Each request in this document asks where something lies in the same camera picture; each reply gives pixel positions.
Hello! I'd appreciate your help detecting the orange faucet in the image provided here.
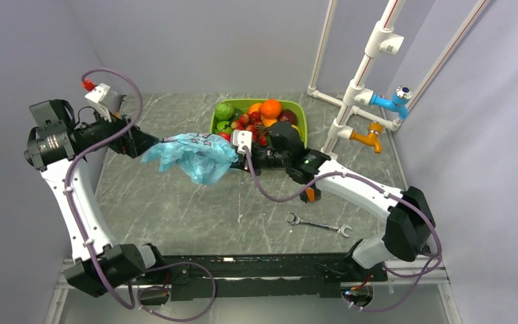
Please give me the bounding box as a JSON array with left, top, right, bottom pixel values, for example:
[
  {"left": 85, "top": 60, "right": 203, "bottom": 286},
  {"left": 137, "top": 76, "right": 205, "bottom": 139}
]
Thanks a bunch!
[{"left": 349, "top": 121, "right": 384, "bottom": 154}]

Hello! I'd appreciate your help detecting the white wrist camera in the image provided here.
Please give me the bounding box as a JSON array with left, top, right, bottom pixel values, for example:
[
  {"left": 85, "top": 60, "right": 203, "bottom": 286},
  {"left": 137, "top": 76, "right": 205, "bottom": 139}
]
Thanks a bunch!
[
  {"left": 231, "top": 130, "right": 254, "bottom": 155},
  {"left": 82, "top": 78, "right": 123, "bottom": 122}
]

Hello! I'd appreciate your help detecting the blue faucet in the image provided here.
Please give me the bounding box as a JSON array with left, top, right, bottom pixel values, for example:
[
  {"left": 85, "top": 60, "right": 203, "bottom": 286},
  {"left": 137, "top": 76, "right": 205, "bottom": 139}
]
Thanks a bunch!
[{"left": 369, "top": 85, "right": 413, "bottom": 120}]

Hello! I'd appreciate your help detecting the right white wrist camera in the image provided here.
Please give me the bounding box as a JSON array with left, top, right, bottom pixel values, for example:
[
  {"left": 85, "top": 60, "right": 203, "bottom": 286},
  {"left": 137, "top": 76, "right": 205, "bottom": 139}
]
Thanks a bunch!
[{"left": 231, "top": 130, "right": 254, "bottom": 155}]

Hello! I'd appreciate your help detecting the dark red fake apple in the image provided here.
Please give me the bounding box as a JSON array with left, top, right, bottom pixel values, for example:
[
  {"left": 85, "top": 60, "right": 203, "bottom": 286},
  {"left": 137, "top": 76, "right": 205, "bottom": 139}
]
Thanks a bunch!
[{"left": 277, "top": 109, "right": 297, "bottom": 125}]

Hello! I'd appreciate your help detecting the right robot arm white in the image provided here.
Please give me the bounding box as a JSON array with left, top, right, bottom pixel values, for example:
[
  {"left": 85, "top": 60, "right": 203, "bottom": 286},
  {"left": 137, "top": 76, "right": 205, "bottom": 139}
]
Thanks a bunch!
[{"left": 231, "top": 121, "right": 439, "bottom": 280}]

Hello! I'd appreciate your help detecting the purple cable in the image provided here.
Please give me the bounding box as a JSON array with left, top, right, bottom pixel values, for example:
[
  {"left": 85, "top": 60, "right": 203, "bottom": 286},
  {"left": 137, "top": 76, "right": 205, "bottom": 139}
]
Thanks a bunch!
[
  {"left": 243, "top": 147, "right": 443, "bottom": 314},
  {"left": 63, "top": 67, "right": 217, "bottom": 324}
]

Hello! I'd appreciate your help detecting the orange black hex key set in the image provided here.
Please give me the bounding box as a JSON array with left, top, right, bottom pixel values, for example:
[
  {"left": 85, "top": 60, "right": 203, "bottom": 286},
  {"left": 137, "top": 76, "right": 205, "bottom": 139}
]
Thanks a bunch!
[{"left": 299, "top": 187, "right": 321, "bottom": 203}]

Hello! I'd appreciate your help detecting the silver open-end wrench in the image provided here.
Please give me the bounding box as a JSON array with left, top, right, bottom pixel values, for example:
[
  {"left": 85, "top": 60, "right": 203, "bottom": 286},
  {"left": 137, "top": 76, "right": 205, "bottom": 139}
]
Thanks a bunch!
[{"left": 284, "top": 212, "right": 353, "bottom": 238}]

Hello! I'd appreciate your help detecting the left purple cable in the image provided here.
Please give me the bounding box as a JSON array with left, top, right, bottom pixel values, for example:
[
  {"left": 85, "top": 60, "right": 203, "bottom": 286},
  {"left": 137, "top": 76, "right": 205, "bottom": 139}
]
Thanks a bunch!
[{"left": 63, "top": 67, "right": 217, "bottom": 324}]

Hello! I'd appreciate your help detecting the white PVC pipe frame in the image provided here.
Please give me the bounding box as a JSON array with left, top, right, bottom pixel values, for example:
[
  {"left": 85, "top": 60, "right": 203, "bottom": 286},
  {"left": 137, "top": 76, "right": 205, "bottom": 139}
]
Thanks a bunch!
[{"left": 307, "top": 1, "right": 490, "bottom": 158}]

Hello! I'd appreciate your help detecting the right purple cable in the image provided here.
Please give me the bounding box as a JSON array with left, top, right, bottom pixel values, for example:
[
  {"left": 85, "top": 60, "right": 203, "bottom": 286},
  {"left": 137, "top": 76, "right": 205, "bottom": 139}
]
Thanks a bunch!
[{"left": 243, "top": 147, "right": 443, "bottom": 314}]

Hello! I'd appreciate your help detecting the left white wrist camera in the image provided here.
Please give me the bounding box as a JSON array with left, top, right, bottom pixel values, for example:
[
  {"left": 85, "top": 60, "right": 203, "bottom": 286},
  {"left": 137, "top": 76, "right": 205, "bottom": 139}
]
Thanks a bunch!
[{"left": 82, "top": 78, "right": 123, "bottom": 122}]

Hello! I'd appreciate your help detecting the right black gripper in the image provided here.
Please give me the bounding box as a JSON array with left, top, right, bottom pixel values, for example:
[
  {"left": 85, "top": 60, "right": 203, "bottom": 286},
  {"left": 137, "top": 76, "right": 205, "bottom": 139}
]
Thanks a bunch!
[{"left": 229, "top": 145, "right": 290, "bottom": 177}]

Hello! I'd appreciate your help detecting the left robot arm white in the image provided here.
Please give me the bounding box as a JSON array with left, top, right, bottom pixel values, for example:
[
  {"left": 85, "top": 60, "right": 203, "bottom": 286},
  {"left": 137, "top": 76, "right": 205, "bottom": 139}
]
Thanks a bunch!
[{"left": 24, "top": 99, "right": 167, "bottom": 297}]

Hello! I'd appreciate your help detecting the green plastic fruit basket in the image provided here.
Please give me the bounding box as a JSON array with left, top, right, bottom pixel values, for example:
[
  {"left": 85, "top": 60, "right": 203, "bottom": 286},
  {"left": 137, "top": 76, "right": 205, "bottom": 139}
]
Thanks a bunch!
[{"left": 209, "top": 98, "right": 308, "bottom": 146}]

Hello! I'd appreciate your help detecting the orange fake orange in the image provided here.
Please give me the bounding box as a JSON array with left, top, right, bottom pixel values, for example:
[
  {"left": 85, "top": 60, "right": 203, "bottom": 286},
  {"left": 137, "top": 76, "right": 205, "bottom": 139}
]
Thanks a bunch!
[{"left": 260, "top": 99, "right": 283, "bottom": 119}]

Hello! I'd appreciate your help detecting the blue plastic bag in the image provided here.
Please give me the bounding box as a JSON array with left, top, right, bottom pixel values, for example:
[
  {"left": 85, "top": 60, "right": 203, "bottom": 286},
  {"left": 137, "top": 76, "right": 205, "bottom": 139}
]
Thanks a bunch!
[{"left": 141, "top": 133, "right": 238, "bottom": 185}]

